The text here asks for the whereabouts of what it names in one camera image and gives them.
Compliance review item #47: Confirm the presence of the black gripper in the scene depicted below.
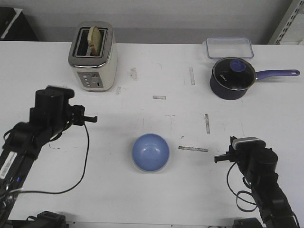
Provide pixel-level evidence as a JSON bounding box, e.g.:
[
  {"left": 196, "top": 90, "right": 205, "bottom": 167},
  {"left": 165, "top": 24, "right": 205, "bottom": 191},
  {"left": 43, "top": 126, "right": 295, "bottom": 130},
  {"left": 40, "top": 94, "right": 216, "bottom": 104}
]
[
  {"left": 214, "top": 136, "right": 239, "bottom": 163},
  {"left": 67, "top": 105, "right": 97, "bottom": 126}
]

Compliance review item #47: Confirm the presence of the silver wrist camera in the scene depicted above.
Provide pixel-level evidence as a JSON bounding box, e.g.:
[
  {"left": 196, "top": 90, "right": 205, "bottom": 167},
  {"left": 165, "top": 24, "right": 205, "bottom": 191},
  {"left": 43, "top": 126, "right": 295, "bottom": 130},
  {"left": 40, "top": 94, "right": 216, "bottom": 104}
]
[{"left": 231, "top": 137, "right": 261, "bottom": 150}]

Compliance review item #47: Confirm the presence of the cream two-slot toaster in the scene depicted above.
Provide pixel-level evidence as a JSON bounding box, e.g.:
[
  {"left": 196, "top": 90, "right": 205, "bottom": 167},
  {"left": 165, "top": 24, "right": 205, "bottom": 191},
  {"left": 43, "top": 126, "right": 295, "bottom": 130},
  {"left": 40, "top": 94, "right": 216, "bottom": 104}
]
[{"left": 68, "top": 21, "right": 118, "bottom": 92}]

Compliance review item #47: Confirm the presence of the black box in corner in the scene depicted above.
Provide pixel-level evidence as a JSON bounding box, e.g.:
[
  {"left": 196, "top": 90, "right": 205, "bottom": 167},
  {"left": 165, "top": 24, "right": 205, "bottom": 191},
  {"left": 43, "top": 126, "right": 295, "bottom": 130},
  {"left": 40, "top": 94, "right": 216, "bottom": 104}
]
[{"left": 0, "top": 6, "right": 38, "bottom": 41}]

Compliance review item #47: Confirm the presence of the glass pot lid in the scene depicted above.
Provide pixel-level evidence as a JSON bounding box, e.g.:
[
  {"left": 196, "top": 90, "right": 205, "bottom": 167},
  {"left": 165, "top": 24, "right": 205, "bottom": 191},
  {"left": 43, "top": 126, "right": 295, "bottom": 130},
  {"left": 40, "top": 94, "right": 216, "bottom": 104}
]
[{"left": 212, "top": 57, "right": 256, "bottom": 91}]

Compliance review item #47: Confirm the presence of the white metal shelf rail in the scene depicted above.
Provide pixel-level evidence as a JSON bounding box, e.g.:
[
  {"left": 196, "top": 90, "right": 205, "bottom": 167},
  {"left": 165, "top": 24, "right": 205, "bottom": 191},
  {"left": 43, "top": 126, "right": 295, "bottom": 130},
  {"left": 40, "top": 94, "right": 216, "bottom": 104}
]
[{"left": 267, "top": 0, "right": 304, "bottom": 45}]

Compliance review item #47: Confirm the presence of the dark blue saucepan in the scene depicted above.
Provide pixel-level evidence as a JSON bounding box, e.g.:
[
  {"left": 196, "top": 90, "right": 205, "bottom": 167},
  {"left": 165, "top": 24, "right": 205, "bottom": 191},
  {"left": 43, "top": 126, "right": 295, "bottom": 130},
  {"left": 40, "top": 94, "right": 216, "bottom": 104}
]
[{"left": 209, "top": 69, "right": 300, "bottom": 100}]

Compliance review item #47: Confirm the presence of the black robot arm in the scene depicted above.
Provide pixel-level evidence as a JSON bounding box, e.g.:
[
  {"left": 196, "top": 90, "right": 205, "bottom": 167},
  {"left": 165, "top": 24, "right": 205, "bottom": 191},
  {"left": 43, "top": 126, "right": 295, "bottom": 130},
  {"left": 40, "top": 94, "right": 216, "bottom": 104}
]
[
  {"left": 0, "top": 85, "right": 97, "bottom": 228},
  {"left": 214, "top": 136, "right": 299, "bottom": 228}
]

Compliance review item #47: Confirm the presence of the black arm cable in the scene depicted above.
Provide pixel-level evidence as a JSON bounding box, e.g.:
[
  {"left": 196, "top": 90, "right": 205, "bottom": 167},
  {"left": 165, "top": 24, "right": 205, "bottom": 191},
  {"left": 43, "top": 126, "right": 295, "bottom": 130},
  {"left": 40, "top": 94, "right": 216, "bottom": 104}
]
[
  {"left": 226, "top": 161, "right": 257, "bottom": 212},
  {"left": 4, "top": 121, "right": 90, "bottom": 195}
]

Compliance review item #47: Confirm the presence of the clear plastic food container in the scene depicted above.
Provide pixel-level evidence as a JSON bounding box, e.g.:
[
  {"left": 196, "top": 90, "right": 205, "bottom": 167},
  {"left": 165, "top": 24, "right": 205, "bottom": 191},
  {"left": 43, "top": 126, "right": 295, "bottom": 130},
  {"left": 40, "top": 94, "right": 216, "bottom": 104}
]
[{"left": 203, "top": 37, "right": 254, "bottom": 59}]

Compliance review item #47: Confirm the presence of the blue bowl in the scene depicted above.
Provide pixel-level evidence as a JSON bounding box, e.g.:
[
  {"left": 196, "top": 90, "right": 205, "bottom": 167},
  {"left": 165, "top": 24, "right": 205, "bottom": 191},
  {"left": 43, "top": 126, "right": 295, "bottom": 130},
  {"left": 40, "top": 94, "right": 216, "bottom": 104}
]
[{"left": 132, "top": 133, "right": 170, "bottom": 172}]

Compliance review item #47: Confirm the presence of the toast slice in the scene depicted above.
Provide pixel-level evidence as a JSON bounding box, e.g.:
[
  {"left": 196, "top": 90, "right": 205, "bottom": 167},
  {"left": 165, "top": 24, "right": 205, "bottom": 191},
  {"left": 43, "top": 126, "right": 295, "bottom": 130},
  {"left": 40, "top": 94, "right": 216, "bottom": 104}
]
[{"left": 87, "top": 26, "right": 101, "bottom": 56}]

